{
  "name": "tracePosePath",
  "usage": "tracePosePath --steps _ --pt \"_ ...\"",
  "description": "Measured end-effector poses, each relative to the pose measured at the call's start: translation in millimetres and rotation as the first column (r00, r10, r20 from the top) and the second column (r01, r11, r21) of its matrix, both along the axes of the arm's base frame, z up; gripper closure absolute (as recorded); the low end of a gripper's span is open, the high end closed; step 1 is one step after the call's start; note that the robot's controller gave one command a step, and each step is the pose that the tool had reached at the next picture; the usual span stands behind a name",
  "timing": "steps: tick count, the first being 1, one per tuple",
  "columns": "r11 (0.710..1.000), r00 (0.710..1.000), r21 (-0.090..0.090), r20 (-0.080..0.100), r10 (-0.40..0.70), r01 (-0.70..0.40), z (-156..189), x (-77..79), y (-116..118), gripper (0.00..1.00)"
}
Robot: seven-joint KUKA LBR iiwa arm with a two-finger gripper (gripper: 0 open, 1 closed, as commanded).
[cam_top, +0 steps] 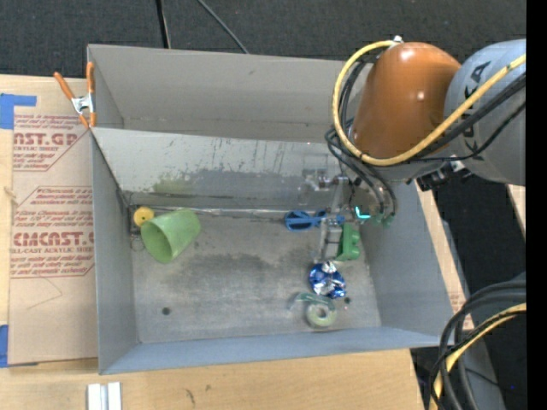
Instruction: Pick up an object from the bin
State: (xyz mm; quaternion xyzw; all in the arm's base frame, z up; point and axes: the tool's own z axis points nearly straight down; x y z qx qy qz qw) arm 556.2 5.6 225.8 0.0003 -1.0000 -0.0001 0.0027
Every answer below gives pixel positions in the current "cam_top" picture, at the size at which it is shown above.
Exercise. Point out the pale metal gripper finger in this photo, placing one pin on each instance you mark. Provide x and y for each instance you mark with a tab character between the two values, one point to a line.
325	241
335	241

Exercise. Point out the green toy block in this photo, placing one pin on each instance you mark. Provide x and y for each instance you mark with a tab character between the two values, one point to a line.
350	244

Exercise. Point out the blue sunglasses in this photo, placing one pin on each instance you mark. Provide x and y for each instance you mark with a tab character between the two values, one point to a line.
301	220

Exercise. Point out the blue and silver foil packet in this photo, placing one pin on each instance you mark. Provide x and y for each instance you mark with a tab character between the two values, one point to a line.
327	281

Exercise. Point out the pale green tape roll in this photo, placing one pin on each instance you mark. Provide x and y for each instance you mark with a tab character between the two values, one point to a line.
319	315

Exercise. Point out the grey metal bin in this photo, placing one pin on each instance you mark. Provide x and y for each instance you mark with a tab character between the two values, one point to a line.
239	280

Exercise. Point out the green plastic cup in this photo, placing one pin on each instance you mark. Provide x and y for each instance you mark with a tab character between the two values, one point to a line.
171	235

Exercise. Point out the brown cardboard board red print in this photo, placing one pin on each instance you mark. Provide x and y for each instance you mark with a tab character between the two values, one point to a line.
51	306

